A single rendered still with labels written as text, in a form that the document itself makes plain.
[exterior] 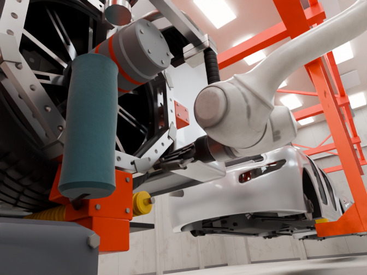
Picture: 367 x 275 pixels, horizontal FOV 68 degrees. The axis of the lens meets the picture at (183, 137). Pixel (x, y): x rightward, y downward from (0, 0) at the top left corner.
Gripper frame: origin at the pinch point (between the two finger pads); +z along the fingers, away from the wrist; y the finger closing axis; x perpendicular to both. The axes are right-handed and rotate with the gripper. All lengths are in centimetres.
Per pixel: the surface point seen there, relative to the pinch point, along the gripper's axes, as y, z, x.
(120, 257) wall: 466, 723, -463
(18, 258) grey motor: -55, -32, 18
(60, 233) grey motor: -51, -30, 17
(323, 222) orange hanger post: 244, 11, -238
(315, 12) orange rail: 378, -63, -5
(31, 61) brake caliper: -7.4, 12.3, 41.8
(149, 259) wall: 558, 718, -574
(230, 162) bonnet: 300, 115, -148
